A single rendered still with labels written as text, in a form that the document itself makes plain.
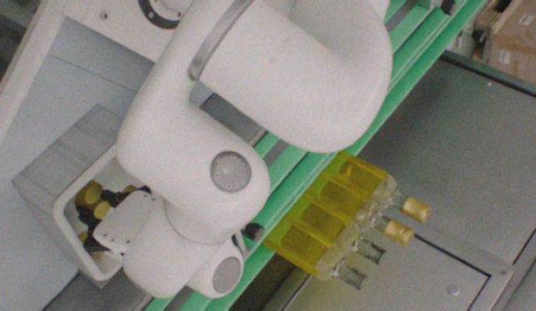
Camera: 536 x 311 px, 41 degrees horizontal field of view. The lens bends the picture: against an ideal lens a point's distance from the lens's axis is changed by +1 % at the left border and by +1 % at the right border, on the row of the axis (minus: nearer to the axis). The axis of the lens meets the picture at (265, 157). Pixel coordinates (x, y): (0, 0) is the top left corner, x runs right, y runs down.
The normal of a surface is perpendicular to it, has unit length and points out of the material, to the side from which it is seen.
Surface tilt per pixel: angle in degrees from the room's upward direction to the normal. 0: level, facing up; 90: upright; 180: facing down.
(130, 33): 5
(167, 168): 64
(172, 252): 68
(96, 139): 90
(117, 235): 104
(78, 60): 0
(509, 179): 91
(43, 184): 90
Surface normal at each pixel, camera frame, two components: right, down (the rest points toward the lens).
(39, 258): 0.78, 0.43
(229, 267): 0.73, 0.25
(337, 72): 0.24, -0.42
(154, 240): -0.51, 0.14
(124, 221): -0.34, -0.71
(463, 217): -0.13, -0.61
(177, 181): -0.22, 0.36
